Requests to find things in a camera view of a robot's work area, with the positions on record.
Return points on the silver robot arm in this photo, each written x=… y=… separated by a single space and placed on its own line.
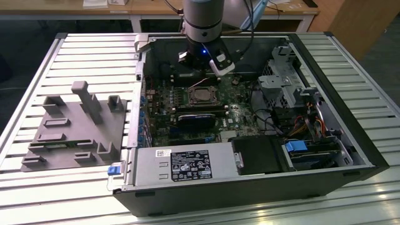
x=203 y=21

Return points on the black RAM slot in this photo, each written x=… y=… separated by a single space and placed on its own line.
x=200 y=111
x=200 y=108
x=183 y=82

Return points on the CPU socket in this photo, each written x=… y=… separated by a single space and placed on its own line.
x=191 y=102

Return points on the black graphics card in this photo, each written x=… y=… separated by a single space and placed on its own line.
x=196 y=122

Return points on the metal drive cage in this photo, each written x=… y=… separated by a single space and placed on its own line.
x=275 y=84

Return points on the green motherboard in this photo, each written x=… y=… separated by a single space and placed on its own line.
x=243 y=117

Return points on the small silver heat sink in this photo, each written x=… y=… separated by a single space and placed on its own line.
x=228 y=135

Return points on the white labelled box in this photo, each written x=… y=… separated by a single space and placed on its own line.
x=116 y=2

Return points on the wooden desk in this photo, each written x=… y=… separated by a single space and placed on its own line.
x=94 y=11

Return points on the black drive bay box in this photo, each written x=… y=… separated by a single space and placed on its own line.
x=259 y=154

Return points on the grey power supply unit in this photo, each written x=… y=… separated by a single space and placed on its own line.
x=150 y=164

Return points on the hard disk in blue carrier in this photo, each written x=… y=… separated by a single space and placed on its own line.
x=296 y=145

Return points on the grey parts rack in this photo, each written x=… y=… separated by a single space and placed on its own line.
x=78 y=140

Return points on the wooden cabinet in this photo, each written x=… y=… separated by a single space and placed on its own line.
x=359 y=28

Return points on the blue case latch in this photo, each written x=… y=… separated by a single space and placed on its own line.
x=114 y=170

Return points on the black PC case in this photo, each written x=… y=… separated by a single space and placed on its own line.
x=219 y=199

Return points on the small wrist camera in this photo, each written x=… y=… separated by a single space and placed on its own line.
x=183 y=57

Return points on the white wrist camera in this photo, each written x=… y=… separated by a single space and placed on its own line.
x=223 y=66

